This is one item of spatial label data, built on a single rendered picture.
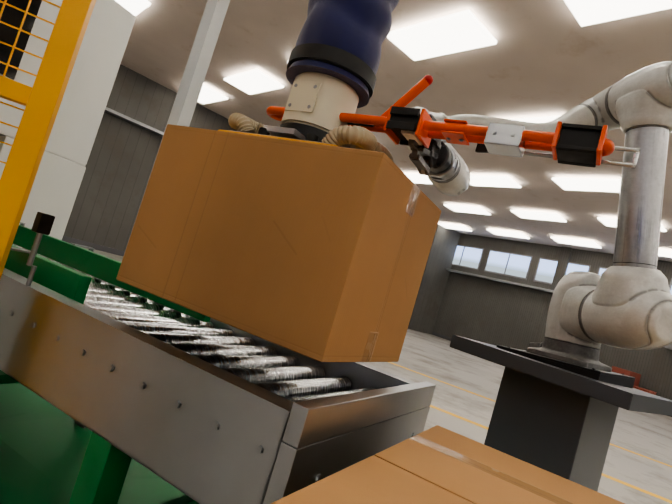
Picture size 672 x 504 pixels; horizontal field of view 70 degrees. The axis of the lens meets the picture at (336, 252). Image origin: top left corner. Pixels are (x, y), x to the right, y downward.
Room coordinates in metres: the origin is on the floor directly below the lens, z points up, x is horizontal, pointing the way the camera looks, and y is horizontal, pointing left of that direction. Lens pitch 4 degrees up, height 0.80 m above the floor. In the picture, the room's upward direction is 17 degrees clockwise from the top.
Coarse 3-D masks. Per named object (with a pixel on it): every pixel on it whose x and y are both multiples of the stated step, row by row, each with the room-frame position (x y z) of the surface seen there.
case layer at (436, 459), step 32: (416, 448) 0.91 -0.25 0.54; (448, 448) 0.98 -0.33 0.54; (480, 448) 1.05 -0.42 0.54; (320, 480) 0.64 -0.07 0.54; (352, 480) 0.67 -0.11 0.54; (384, 480) 0.71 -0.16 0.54; (416, 480) 0.75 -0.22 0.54; (448, 480) 0.79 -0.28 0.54; (480, 480) 0.84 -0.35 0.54; (512, 480) 0.89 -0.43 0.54; (544, 480) 0.96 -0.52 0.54
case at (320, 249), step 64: (192, 128) 1.11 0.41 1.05; (192, 192) 1.08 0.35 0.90; (256, 192) 0.99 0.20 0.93; (320, 192) 0.92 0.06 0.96; (384, 192) 0.91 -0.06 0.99; (128, 256) 1.15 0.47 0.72; (192, 256) 1.05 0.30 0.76; (256, 256) 0.97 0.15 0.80; (320, 256) 0.90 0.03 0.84; (384, 256) 0.98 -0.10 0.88; (256, 320) 0.94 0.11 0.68; (320, 320) 0.88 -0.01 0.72; (384, 320) 1.06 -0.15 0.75
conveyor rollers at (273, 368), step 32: (96, 288) 1.64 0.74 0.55; (128, 320) 1.33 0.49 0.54; (160, 320) 1.44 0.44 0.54; (192, 320) 1.56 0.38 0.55; (192, 352) 1.18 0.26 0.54; (224, 352) 1.29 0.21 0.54; (256, 352) 1.42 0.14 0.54; (256, 384) 1.01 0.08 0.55; (288, 384) 1.10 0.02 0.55; (320, 384) 1.22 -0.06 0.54
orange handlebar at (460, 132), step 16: (272, 112) 1.22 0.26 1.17; (368, 128) 1.12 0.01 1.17; (432, 128) 1.00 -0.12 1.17; (448, 128) 0.98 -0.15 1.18; (464, 128) 0.96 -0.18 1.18; (480, 128) 0.95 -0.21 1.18; (464, 144) 1.02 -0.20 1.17; (528, 144) 0.94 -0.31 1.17; (544, 144) 0.92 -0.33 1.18; (608, 144) 0.84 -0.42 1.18
